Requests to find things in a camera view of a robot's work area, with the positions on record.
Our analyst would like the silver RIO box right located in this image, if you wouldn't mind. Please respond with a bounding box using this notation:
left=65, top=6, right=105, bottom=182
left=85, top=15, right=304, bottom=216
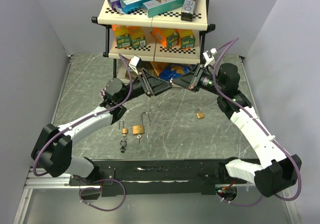
left=180, top=0, right=197, bottom=22

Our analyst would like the teal RIO box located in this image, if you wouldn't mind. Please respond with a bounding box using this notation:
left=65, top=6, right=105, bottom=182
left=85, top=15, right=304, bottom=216
left=142, top=0, right=185, bottom=18

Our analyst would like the orange green box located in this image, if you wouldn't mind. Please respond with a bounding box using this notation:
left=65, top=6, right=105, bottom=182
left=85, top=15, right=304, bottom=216
left=152, top=28, right=179, bottom=49
left=128, top=26, right=147, bottom=49
left=176, top=29, right=196, bottom=50
left=111, top=25, right=132, bottom=49

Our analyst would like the blue toothpaste box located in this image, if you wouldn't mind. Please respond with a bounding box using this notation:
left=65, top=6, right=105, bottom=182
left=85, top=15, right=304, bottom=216
left=118, top=0, right=152, bottom=14

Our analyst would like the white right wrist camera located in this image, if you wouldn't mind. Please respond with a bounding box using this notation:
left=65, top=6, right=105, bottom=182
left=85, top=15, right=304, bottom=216
left=203, top=48, right=218, bottom=68

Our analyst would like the cream three-tier shelf rack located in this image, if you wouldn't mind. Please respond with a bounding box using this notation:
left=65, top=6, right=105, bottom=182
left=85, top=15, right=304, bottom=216
left=91, top=0, right=216, bottom=89

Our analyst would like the key with panda keychain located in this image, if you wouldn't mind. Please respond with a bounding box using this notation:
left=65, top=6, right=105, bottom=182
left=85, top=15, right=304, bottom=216
left=120, top=134, right=127, bottom=153

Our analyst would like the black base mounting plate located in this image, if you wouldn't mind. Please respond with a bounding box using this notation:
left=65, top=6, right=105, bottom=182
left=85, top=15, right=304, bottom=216
left=68, top=158, right=258, bottom=197

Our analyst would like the small brass padlock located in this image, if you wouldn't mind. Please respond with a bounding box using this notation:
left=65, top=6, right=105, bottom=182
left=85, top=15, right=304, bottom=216
left=118, top=120, right=129, bottom=135

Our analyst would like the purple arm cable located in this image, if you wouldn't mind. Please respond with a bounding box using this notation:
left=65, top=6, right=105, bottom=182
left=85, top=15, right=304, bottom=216
left=212, top=37, right=303, bottom=201
left=32, top=53, right=133, bottom=177

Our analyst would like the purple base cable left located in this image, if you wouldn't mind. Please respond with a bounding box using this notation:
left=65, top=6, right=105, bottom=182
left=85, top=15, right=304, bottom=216
left=79, top=178, right=127, bottom=211

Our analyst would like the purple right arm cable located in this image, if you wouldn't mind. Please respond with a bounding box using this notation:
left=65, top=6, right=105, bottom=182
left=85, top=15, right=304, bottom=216
left=212, top=37, right=303, bottom=201

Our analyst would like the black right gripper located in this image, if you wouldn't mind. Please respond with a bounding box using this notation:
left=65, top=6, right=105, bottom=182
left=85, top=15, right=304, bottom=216
left=172, top=63, right=225, bottom=96

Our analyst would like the medium brass padlock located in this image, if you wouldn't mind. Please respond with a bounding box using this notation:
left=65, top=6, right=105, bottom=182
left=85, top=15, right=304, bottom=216
left=196, top=109, right=205, bottom=119

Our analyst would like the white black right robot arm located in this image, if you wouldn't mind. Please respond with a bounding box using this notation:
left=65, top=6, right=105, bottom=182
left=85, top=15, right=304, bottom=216
left=172, top=63, right=302, bottom=197

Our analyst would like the aluminium rail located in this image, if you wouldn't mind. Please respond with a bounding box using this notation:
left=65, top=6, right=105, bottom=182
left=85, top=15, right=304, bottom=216
left=24, top=167, right=79, bottom=189

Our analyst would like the purple striped sponge pad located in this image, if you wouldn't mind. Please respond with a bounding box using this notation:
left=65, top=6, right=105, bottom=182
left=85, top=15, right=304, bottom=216
left=100, top=88, right=106, bottom=100

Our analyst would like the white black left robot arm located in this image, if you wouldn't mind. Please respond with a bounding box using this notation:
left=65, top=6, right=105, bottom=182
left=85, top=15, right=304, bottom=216
left=31, top=70, right=172, bottom=185

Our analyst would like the large brass padlock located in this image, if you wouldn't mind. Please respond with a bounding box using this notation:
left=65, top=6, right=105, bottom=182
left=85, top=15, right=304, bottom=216
left=132, top=112, right=151, bottom=135

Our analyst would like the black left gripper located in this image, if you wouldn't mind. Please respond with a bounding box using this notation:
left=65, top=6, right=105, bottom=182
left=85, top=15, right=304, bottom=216
left=118, top=68, right=173, bottom=104

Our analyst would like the orange snack bag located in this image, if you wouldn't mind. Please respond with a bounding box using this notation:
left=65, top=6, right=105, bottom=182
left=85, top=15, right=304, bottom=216
left=150, top=61, right=170, bottom=76

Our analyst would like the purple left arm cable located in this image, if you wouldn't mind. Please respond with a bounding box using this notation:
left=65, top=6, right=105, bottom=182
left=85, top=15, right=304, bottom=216
left=32, top=53, right=133, bottom=177

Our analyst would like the blue chips bag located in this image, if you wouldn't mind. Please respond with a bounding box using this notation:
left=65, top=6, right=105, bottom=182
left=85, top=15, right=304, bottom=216
left=158, top=64, right=195, bottom=81

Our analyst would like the brown snack bag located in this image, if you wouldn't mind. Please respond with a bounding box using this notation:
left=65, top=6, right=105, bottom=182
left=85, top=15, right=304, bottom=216
left=124, top=67, right=130, bottom=79

